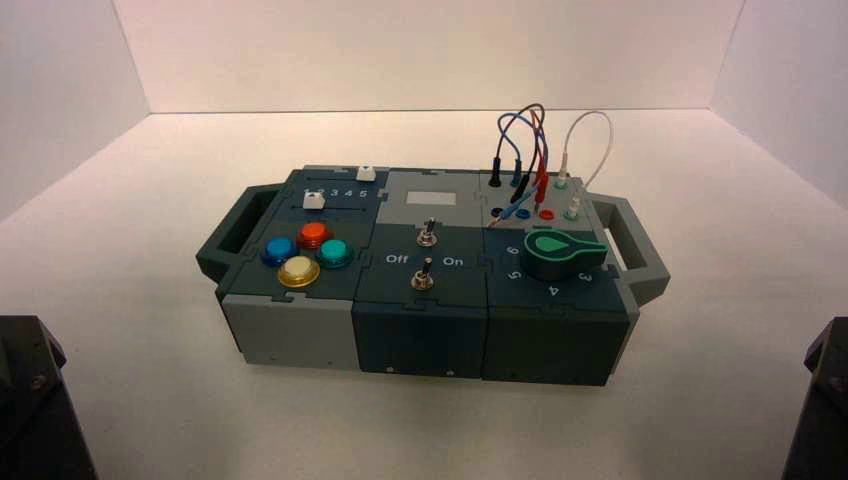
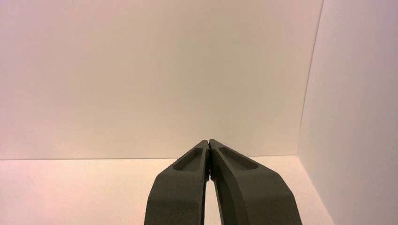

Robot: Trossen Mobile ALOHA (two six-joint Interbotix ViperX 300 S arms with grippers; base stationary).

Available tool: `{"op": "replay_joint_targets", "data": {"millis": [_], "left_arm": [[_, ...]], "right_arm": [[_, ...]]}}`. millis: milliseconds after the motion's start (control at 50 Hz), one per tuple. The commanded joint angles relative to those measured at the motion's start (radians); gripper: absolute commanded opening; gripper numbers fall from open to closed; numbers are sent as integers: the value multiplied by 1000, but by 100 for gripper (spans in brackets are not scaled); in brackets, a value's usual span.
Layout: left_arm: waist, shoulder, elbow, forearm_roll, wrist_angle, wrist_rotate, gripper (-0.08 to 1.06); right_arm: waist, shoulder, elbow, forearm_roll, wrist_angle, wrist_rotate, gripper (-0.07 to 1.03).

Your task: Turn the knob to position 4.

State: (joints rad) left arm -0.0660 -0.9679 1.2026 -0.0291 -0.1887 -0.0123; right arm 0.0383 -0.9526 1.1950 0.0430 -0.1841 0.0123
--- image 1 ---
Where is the green rotary knob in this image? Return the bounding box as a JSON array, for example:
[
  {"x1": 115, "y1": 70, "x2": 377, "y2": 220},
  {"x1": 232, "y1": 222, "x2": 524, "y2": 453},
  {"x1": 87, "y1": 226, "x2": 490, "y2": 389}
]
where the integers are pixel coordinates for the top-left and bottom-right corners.
[{"x1": 523, "y1": 230, "x2": 609, "y2": 282}]

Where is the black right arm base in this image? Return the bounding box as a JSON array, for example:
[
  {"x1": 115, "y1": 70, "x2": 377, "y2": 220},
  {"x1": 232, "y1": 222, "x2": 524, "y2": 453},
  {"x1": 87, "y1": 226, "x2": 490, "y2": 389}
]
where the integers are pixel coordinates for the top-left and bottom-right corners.
[{"x1": 781, "y1": 316, "x2": 848, "y2": 480}]

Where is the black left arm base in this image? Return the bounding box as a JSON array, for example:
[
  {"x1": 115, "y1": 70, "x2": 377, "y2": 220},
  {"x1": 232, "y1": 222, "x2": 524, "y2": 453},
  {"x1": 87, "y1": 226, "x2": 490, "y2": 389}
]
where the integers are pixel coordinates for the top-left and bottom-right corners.
[{"x1": 0, "y1": 315, "x2": 99, "y2": 480}]

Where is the modular teal grey control box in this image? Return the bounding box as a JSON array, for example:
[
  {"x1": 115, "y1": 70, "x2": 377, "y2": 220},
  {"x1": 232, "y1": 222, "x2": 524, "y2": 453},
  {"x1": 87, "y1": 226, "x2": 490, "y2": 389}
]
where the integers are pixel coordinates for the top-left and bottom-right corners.
[{"x1": 195, "y1": 164, "x2": 672, "y2": 388}]

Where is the teal round push button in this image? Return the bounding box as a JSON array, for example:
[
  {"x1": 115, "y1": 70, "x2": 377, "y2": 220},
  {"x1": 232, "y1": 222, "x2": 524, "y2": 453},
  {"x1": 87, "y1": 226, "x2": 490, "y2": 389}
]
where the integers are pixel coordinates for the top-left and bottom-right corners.
[{"x1": 314, "y1": 239, "x2": 354, "y2": 270}]

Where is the orange round push button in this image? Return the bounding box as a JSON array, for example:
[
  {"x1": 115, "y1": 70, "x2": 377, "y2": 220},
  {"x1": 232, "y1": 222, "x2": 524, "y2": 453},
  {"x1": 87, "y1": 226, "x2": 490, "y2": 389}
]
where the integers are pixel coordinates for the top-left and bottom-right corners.
[{"x1": 296, "y1": 221, "x2": 334, "y2": 250}]

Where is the yellow round push button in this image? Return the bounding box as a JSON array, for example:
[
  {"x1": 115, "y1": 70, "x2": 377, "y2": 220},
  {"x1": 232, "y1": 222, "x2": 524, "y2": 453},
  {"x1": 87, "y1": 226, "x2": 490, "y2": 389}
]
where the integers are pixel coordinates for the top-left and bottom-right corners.
[{"x1": 277, "y1": 255, "x2": 322, "y2": 289}]

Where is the blue round push button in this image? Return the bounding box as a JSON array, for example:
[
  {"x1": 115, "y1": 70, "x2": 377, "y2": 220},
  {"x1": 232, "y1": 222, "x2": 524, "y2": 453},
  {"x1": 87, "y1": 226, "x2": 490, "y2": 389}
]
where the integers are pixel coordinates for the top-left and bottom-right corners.
[{"x1": 260, "y1": 237, "x2": 299, "y2": 268}]

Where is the black banana plug cable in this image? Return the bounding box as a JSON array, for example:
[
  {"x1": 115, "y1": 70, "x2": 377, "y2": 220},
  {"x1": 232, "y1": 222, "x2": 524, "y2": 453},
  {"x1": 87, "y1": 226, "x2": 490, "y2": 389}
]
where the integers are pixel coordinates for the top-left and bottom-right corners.
[{"x1": 488, "y1": 103, "x2": 549, "y2": 204}]

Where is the red banana plug cable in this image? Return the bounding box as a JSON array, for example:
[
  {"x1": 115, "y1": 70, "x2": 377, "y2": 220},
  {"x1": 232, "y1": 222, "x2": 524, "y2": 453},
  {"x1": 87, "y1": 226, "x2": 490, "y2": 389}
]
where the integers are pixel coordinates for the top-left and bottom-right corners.
[{"x1": 528, "y1": 109, "x2": 552, "y2": 204}]

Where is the white banana plug cable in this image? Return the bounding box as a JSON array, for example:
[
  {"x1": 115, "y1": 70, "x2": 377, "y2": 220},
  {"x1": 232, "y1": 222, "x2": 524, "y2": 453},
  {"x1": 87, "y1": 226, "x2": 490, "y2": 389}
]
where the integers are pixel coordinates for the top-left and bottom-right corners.
[{"x1": 556, "y1": 110, "x2": 615, "y2": 212}]

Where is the dark teal box handle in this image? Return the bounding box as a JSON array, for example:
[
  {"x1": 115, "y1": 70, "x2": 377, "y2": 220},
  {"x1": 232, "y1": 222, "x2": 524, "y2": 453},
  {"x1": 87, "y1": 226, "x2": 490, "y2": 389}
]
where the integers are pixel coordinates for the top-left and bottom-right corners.
[{"x1": 195, "y1": 184, "x2": 286, "y2": 286}]

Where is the grey box handle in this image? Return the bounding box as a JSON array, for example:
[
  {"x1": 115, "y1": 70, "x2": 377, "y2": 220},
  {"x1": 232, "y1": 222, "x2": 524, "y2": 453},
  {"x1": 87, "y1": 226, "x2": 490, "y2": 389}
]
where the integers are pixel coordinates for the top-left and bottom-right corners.
[{"x1": 589, "y1": 193, "x2": 672, "y2": 307}]

